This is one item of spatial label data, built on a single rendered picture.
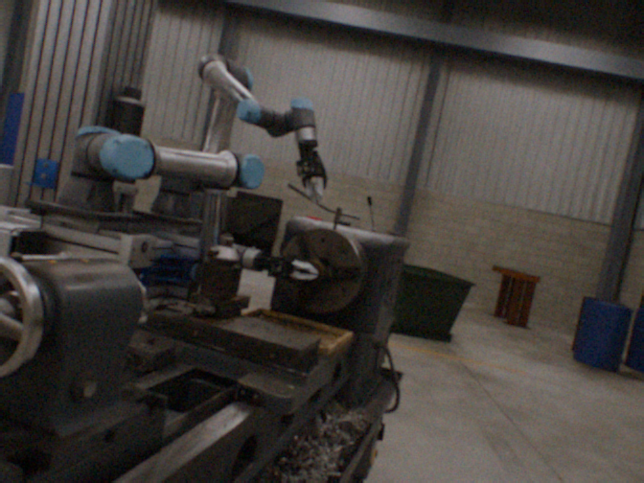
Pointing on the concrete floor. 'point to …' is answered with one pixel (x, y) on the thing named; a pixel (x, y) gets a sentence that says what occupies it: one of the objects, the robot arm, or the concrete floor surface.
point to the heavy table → (515, 296)
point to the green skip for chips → (427, 303)
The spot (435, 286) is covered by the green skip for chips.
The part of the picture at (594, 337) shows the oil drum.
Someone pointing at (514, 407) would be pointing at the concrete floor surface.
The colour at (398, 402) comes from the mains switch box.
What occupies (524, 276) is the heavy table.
